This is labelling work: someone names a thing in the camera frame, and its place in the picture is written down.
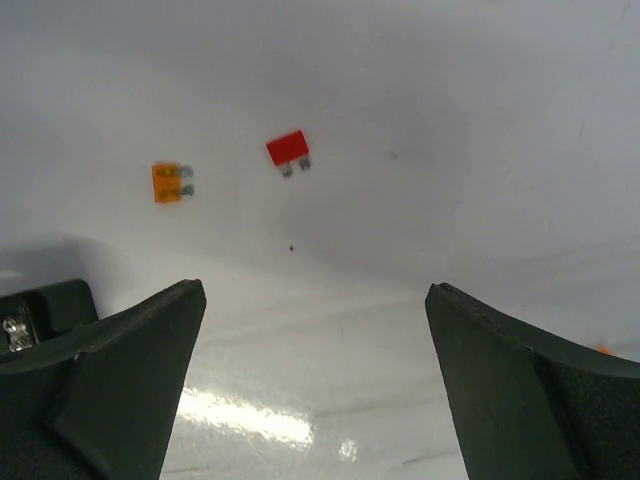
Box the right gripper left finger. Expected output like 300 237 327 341
1 279 205 479

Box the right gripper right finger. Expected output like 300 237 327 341
425 283 639 480

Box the red blade fuse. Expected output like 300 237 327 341
266 130 311 178

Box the orange blade fuse near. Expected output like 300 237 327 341
151 162 195 204

